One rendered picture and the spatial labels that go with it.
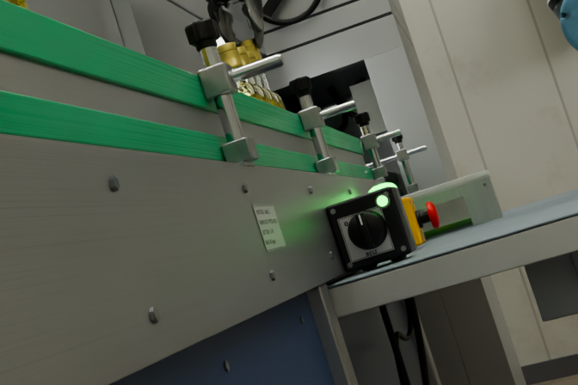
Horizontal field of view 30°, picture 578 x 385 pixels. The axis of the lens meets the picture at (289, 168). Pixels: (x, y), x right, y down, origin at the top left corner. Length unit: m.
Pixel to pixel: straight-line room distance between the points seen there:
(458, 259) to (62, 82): 0.55
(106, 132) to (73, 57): 0.05
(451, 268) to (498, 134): 3.54
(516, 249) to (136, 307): 0.56
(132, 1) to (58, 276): 1.33
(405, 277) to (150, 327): 0.55
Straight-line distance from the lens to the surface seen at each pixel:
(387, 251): 1.23
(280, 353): 0.92
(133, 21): 1.78
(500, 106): 4.61
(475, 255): 1.07
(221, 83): 0.93
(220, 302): 0.72
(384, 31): 2.86
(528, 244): 1.05
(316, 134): 1.38
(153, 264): 0.62
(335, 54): 2.87
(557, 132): 4.54
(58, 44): 0.65
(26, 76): 0.60
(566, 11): 1.64
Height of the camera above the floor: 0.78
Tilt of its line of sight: 5 degrees up
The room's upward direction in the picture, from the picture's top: 18 degrees counter-clockwise
